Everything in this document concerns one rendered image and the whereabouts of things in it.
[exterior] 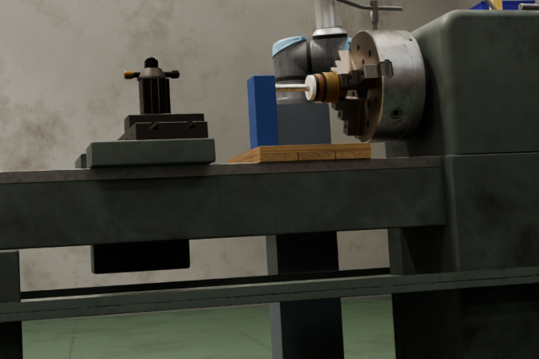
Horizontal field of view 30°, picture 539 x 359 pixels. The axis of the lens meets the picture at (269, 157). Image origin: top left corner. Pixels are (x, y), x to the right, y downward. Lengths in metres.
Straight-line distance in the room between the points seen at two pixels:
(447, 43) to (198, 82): 7.57
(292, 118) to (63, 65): 7.03
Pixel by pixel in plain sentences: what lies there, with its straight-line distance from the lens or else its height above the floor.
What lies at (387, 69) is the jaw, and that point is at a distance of 2.71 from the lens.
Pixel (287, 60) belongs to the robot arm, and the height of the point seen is 1.25.
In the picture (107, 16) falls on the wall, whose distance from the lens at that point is 10.25.
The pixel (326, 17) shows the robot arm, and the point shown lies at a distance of 3.33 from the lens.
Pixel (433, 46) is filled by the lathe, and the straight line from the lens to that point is 2.77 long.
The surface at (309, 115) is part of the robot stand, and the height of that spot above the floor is 1.06.
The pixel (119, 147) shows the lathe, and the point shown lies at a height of 0.91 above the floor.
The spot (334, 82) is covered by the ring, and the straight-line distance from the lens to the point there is 2.77.
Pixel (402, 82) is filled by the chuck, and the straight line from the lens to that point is 2.71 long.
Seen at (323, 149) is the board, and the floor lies 0.89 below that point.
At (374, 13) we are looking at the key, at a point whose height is 1.28.
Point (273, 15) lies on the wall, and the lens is 10.42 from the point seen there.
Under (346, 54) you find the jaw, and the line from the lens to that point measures 2.90.
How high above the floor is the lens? 0.68
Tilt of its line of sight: 5 degrees up
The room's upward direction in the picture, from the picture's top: 3 degrees counter-clockwise
